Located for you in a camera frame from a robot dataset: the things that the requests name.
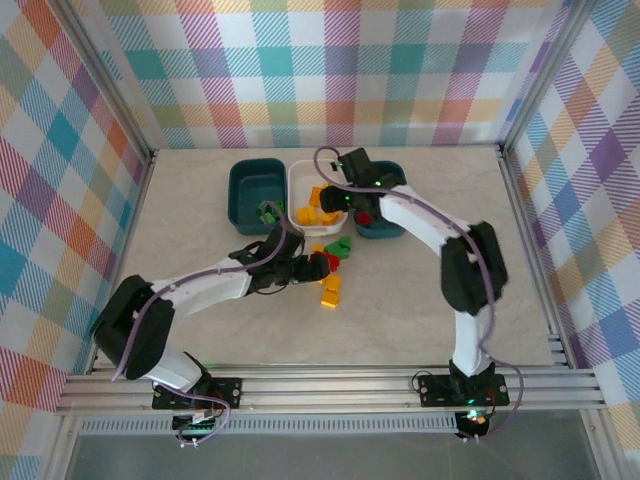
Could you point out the white plastic bin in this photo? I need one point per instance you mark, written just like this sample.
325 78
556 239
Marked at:
300 180

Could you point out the dark teal plastic bin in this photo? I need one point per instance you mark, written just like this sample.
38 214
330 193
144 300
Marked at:
385 232
245 190

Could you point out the green lego with round hole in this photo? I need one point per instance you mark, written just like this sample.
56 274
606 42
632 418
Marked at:
270 217

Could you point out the small green lego brick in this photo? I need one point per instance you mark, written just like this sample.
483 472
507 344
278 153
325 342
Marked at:
260 206

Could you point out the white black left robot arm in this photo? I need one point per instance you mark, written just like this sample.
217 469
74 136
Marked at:
210 285

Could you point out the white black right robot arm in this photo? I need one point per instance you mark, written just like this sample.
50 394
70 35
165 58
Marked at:
415 220

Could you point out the small yellow lego brick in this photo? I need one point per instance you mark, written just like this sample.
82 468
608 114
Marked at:
318 248

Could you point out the small controller board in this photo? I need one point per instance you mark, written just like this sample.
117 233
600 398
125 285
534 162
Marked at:
195 427
475 425

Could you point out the aluminium mounting rail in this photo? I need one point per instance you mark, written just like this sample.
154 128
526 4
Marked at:
325 395

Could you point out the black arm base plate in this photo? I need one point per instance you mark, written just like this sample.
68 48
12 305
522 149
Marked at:
225 392
435 390

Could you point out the aluminium side rail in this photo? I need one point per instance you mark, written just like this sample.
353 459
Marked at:
140 200
517 200

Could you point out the aluminium frame post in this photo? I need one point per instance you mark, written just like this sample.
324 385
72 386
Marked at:
545 75
107 80

